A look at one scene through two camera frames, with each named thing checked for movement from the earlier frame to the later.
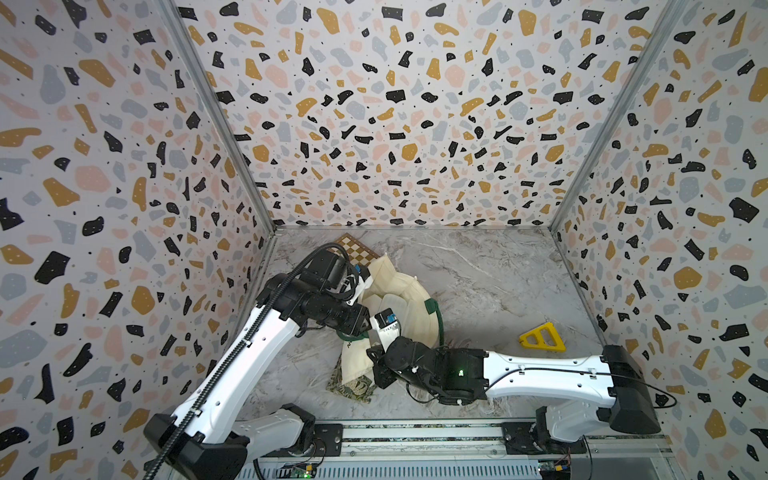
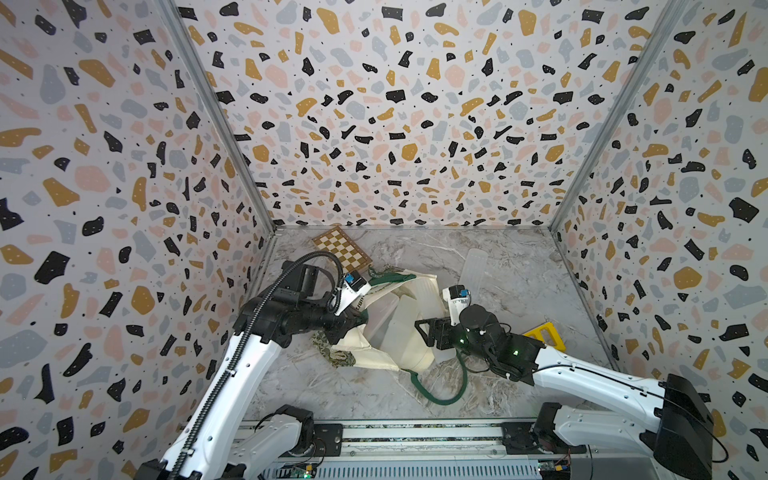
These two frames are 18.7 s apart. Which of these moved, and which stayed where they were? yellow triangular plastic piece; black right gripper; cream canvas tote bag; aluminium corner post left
Moved: cream canvas tote bag; black right gripper
Stayed: yellow triangular plastic piece; aluminium corner post left
